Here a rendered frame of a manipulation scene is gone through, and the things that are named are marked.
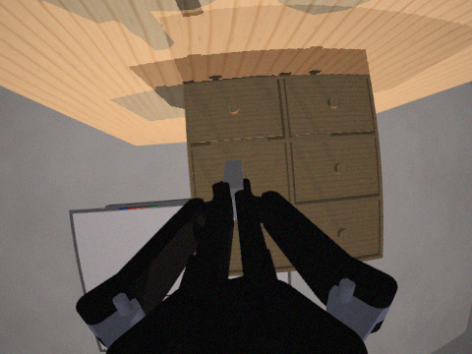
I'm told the small brown wooden chest of drawers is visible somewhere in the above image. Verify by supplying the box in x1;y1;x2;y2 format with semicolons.
184;74;384;262

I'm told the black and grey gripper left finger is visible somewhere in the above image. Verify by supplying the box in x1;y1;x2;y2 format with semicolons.
76;160;236;354

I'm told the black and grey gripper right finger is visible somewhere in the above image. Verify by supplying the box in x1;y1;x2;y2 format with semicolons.
232;160;398;353

